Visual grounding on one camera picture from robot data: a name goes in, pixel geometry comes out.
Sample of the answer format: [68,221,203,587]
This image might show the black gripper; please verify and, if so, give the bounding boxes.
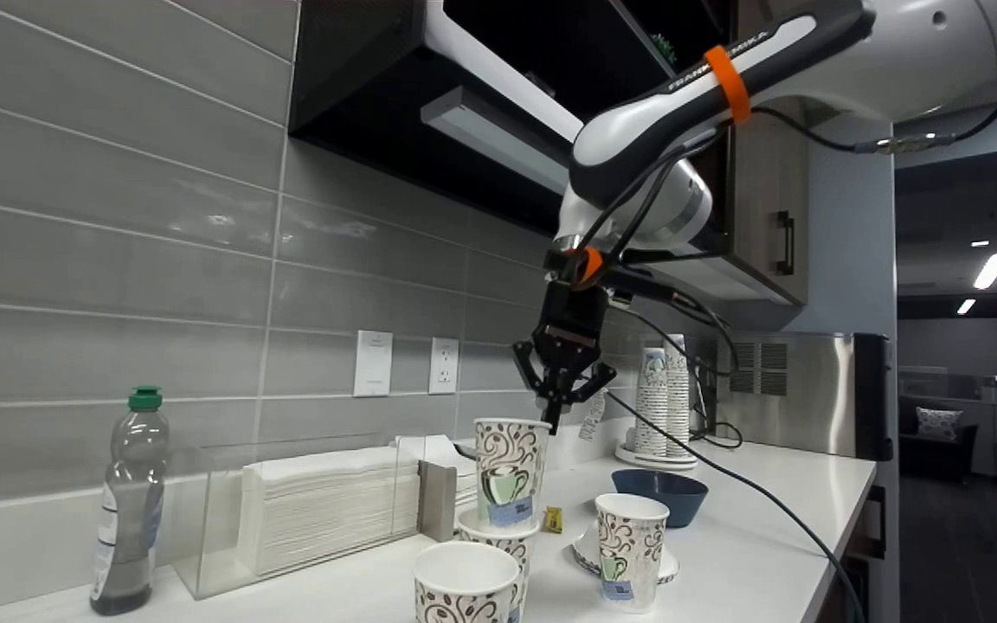
[508,272,621,436]

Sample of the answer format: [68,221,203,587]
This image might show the patterned paper cup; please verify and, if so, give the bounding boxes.
[471,414,555,535]
[411,539,526,623]
[455,520,544,581]
[593,490,674,614]

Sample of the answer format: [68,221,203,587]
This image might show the white cup stack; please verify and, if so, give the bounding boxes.
[631,338,673,460]
[660,333,697,452]

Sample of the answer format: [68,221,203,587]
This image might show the blue plastic bowl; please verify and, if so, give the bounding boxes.
[608,467,712,532]

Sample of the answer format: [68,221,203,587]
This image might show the under-cabinet light bar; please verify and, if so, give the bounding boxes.
[416,83,580,202]

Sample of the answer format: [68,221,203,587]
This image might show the stainless steel refrigerator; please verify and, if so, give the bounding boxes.
[703,329,897,462]

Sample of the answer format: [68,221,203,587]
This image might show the white napkin stack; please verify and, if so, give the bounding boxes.
[237,444,424,579]

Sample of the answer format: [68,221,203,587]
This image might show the dark upper cabinet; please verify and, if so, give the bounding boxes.
[286,0,745,236]

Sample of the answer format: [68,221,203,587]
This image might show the clear napkin dispenser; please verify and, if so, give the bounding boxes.
[166,433,463,602]

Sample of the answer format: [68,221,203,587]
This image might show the dark armchair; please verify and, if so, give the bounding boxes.
[897,394,983,483]

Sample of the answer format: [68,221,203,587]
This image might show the green-capped dish soap bottle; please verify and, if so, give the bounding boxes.
[87,384,175,618]

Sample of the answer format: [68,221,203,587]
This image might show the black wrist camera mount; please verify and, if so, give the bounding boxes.
[541,244,596,289]

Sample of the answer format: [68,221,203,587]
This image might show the white wall outlet plate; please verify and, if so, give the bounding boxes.
[426,337,463,394]

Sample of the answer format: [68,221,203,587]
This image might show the white light switch plate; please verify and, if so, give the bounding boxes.
[350,329,400,398]

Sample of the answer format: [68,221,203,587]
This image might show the orange arm strap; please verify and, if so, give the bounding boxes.
[701,41,756,123]

